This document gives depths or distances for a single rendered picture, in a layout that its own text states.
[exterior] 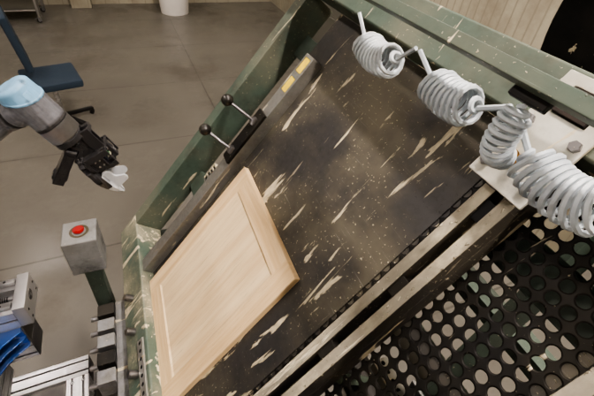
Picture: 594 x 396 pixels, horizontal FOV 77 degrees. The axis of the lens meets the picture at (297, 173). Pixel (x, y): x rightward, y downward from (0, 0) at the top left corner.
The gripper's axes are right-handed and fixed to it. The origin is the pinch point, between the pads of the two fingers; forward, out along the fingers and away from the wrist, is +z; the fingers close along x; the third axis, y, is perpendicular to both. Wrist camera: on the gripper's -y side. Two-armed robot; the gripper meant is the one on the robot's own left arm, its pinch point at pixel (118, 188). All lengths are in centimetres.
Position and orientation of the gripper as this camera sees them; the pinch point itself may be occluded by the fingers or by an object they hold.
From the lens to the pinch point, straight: 113.2
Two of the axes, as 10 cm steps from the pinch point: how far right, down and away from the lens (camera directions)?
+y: 8.6, -5.1, 0.1
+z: 3.5, 6.1, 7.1
